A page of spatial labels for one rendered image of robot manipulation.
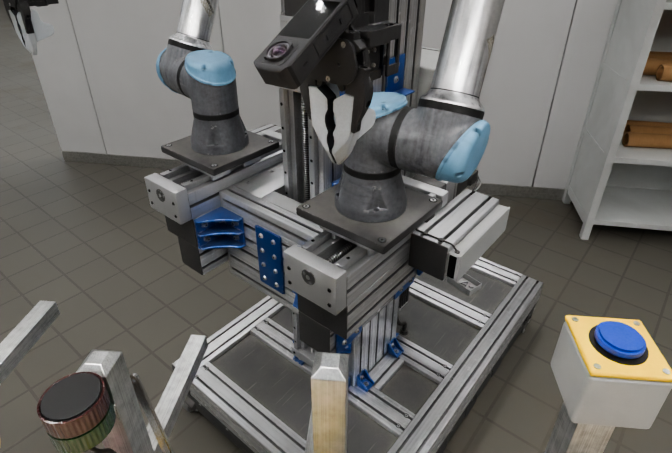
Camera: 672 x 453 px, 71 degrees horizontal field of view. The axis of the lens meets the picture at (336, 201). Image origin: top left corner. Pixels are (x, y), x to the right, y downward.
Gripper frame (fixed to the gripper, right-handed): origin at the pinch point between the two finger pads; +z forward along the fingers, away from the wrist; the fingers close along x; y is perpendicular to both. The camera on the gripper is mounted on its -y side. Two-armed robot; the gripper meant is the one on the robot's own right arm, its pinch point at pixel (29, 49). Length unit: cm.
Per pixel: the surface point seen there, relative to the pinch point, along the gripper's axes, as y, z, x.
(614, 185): 273, 118, -85
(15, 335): -28, 36, -39
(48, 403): -33, 17, -76
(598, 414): -3, 15, -117
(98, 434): -31, 21, -79
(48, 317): -23, 37, -38
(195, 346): -6, 46, -55
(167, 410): -17, 46, -63
